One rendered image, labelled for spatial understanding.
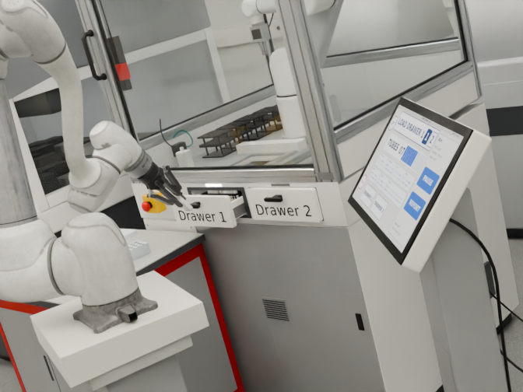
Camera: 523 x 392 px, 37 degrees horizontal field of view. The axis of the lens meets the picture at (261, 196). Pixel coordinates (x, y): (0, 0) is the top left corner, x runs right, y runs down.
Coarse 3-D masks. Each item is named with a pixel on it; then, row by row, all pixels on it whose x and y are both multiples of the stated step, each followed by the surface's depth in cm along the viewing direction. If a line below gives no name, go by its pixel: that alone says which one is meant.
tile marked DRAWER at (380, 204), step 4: (380, 196) 190; (376, 200) 191; (380, 200) 188; (384, 200) 186; (376, 204) 190; (380, 204) 187; (384, 204) 184; (372, 208) 191; (376, 208) 189; (380, 208) 186; (384, 208) 183; (372, 212) 190; (376, 212) 187; (380, 212) 185; (376, 216) 186; (380, 216) 184
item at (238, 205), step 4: (236, 200) 266; (240, 200) 268; (232, 204) 265; (236, 204) 266; (240, 204) 268; (236, 208) 266; (240, 208) 268; (244, 208) 269; (236, 212) 266; (240, 212) 268; (244, 212) 269; (236, 216) 266; (240, 216) 268
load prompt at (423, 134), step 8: (400, 120) 199; (408, 120) 193; (416, 120) 188; (400, 128) 196; (408, 128) 191; (416, 128) 186; (424, 128) 181; (432, 128) 176; (408, 136) 189; (416, 136) 183; (424, 136) 179; (432, 136) 174; (424, 144) 177; (432, 144) 173
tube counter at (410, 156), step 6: (402, 144) 190; (408, 144) 187; (402, 150) 188; (408, 150) 185; (414, 150) 181; (396, 156) 190; (402, 156) 186; (408, 156) 183; (414, 156) 179; (420, 156) 176; (426, 156) 173; (402, 162) 185; (408, 162) 182; (414, 162) 178; (420, 162) 175; (414, 168) 177; (420, 168) 173
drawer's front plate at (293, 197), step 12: (252, 192) 261; (264, 192) 258; (276, 192) 254; (288, 192) 250; (300, 192) 247; (312, 192) 243; (252, 204) 263; (264, 204) 260; (276, 204) 256; (288, 204) 252; (300, 204) 249; (312, 204) 245; (264, 216) 262; (276, 216) 258; (288, 216) 254; (300, 216) 251; (312, 216) 247
